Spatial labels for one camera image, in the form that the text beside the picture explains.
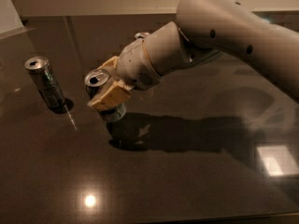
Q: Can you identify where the slim silver green can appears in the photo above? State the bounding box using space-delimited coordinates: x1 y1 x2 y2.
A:
24 56 65 109

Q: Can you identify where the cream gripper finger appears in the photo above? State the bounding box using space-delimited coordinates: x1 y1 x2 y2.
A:
99 56 119 76
86 79 132 111

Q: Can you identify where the gold soda can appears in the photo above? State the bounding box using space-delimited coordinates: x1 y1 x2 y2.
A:
135 32 150 39

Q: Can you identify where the silver green 7up can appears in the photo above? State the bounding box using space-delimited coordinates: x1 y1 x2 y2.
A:
84 69 126 122

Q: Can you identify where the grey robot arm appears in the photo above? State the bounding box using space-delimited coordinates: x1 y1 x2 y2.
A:
88 0 299 111

